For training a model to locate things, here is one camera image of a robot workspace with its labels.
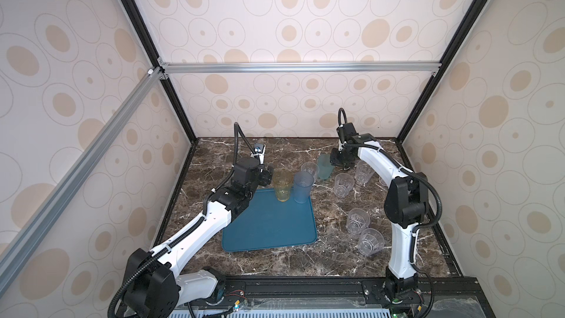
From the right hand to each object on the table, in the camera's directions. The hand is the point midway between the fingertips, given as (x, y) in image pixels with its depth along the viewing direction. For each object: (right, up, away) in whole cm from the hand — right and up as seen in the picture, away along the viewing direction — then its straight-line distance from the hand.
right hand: (334, 161), depth 97 cm
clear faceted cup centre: (+5, -10, +3) cm, 12 cm away
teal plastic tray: (-30, -25, -6) cm, 40 cm away
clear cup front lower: (+11, -31, -13) cm, 35 cm away
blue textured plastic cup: (-14, -10, -1) cm, 17 cm away
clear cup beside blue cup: (-10, -3, +6) cm, 12 cm away
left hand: (-28, +1, -19) cm, 34 cm away
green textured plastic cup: (-4, -3, 0) cm, 5 cm away
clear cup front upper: (+8, -24, -7) cm, 27 cm away
